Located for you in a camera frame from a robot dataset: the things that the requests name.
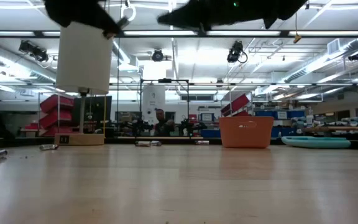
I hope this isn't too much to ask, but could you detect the small background monitor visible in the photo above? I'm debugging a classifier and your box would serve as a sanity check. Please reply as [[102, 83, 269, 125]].
[[200, 112, 216, 123]]

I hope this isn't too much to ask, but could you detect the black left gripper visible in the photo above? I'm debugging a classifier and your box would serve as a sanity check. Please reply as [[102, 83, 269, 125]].
[[44, 0, 121, 39]]

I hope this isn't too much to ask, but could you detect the wooden workbench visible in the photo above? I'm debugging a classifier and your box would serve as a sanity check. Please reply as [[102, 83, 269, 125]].
[[301, 125, 358, 133]]

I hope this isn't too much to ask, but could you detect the person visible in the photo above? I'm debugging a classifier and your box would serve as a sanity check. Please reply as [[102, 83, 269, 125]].
[[154, 108, 177, 137]]

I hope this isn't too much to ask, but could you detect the yellow hanging pendant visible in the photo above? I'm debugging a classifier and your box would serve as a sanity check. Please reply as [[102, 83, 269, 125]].
[[293, 12, 303, 44]]

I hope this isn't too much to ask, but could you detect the black hanging ceiling camera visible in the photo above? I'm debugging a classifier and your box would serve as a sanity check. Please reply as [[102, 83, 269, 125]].
[[227, 40, 248, 64]]

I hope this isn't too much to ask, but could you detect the white hanging ring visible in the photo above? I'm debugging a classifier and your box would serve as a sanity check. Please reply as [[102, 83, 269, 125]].
[[120, 4, 137, 23]]

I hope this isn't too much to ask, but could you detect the blue calculator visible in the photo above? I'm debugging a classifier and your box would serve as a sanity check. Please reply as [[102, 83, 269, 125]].
[[280, 135, 352, 149]]

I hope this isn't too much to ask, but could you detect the black aluminium table frame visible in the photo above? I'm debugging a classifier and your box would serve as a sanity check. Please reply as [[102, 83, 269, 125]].
[[0, 135, 358, 151]]

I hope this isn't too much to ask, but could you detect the white cylinder table lamp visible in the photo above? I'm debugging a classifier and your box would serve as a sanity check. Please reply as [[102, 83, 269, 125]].
[[55, 21, 114, 146]]

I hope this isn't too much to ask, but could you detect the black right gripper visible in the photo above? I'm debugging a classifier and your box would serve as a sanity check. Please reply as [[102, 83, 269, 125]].
[[157, 0, 281, 33]]

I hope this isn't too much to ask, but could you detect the blue storage bin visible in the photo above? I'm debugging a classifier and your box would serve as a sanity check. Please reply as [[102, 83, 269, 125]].
[[255, 110, 278, 119], [287, 110, 306, 119]]

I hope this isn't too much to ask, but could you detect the black ceiling spotlight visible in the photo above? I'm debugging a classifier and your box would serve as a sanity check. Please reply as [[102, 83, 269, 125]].
[[17, 39, 50, 63], [150, 48, 166, 62]]

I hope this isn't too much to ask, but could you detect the orange plastic bin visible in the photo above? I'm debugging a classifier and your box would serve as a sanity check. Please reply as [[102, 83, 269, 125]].
[[218, 116, 275, 149]]

